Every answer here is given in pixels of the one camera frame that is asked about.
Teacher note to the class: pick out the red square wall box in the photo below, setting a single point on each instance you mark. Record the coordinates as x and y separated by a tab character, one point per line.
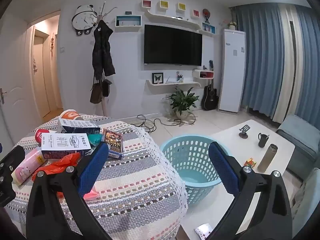
196	13
147	4

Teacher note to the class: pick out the light blue laundry basket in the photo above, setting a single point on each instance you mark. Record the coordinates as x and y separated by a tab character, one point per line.
185	155

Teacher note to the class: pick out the framed butterfly picture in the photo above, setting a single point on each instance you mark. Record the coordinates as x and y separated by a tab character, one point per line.
157	77

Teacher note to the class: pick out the blue grey armchair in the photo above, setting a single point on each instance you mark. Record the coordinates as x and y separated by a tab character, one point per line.
300	140

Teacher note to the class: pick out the orange paper cup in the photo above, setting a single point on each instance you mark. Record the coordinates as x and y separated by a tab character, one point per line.
70	115

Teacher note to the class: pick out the white wavy wall shelf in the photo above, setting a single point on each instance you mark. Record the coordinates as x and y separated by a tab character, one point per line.
172	20

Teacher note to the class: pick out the flower vase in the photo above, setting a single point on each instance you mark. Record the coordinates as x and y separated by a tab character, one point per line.
232	25

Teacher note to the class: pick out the white and blue carton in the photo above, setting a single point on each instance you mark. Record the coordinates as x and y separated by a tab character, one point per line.
75	125

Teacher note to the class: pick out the cream hallway door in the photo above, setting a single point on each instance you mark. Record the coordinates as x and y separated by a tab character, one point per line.
41	75

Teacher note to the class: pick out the round red wall ornament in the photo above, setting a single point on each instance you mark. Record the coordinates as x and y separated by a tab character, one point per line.
206	13

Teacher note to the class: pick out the brown hanging bag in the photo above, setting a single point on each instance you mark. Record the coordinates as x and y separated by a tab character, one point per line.
95	92

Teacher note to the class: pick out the white box shelf blue lining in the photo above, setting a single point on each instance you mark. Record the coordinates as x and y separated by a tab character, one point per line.
128	21

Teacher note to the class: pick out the green potted plant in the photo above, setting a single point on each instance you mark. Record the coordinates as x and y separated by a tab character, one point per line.
181	101

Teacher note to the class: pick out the red plastic bag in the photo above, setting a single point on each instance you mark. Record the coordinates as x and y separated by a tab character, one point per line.
62	162

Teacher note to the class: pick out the black acoustic guitar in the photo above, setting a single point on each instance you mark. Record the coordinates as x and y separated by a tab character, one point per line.
210	98

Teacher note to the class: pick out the white medicine box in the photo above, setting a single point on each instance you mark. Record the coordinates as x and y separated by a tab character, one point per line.
65	145

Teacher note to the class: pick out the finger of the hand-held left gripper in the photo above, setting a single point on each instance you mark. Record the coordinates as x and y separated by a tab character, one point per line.
10	175

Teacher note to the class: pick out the white and red box shelf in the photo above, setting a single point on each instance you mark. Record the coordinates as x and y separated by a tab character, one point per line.
203	74

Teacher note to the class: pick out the white coat rack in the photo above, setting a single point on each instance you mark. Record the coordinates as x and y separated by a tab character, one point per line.
104	107

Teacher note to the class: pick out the black coat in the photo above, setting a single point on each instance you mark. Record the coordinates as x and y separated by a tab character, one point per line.
102	52

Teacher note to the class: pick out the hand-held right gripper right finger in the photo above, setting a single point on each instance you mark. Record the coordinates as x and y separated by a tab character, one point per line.
222	167

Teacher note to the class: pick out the red and white can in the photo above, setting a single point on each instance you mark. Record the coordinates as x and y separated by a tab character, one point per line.
41	135

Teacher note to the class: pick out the pink white bottle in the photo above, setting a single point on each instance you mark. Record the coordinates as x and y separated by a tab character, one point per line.
25	166

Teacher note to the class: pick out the white curved wall shelf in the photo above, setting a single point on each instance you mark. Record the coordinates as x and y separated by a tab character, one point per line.
172	84

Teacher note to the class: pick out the black mug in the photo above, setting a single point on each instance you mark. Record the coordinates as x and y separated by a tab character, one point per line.
263	141

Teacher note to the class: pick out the black hanging bag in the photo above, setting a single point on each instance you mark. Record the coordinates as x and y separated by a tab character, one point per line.
106	88

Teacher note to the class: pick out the small printed card packet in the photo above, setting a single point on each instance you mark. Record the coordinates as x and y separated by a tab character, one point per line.
203	231

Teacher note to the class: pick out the pen holder with figurine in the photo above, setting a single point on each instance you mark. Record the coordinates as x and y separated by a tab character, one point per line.
179	77

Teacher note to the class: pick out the hanging wall ornament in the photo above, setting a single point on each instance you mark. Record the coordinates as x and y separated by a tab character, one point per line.
52	42

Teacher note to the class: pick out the white standing air conditioner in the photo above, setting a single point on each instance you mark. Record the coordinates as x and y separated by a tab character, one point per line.
231	72

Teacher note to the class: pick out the white room door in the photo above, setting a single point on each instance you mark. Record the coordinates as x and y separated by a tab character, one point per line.
15	85

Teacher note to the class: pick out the colourful snack packet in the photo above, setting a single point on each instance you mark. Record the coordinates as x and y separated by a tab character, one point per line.
112	142

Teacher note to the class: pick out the panda wall clock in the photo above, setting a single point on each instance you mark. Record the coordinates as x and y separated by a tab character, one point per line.
83	20

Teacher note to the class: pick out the yellow square wall box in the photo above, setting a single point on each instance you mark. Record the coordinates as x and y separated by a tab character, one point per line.
182	7
164	5

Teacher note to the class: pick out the striped woven blanket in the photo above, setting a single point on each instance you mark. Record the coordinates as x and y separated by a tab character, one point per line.
140	180

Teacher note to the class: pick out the teal plastic packet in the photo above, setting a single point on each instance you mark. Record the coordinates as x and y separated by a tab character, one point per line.
95	138

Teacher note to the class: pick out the pale grey chair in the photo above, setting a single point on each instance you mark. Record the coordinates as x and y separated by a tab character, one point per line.
308	200

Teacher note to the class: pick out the small blue cube shelf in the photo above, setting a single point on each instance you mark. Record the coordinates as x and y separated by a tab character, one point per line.
208	27

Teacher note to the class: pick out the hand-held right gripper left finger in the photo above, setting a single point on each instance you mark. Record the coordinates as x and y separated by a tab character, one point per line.
92	167

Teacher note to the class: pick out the metal phone stand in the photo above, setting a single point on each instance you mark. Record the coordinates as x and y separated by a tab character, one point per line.
245	131

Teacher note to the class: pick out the brown thermos bottle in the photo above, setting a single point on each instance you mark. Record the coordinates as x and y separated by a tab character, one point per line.
267	158

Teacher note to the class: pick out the colourful puzzle cube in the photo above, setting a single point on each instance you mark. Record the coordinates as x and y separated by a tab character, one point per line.
250	163

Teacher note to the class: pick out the black wall television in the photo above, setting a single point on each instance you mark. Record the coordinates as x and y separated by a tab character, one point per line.
172	45

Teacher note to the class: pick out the cream curtain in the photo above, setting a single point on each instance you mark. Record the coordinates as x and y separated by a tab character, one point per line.
286	67

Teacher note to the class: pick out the white coffee table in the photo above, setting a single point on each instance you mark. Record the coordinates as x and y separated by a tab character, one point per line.
240	140

